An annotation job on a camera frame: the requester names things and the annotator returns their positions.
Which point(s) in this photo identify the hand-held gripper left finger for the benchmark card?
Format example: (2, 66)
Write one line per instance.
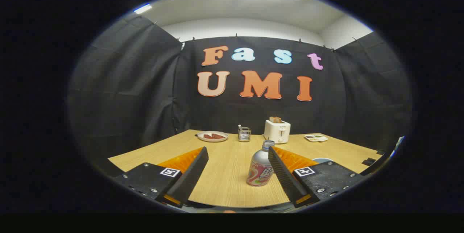
(190, 175)

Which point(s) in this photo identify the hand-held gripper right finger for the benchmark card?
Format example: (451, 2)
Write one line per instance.
(286, 178)

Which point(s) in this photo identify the silver juice bottle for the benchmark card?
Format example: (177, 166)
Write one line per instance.
(259, 164)

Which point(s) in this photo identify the white round plate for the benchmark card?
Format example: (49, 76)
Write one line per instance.
(201, 137)

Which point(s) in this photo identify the wooden table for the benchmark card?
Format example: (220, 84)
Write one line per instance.
(232, 175)

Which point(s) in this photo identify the red-brown food slices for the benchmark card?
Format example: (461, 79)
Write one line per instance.
(214, 136)

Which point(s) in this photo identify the white toaster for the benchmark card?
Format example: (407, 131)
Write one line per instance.
(277, 131)

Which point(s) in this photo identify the small white compartment tray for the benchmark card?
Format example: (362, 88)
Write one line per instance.
(316, 138)

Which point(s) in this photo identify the toast slice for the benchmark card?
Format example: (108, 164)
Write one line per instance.
(275, 119)

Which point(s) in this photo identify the small glass jar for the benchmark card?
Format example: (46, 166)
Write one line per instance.
(244, 134)

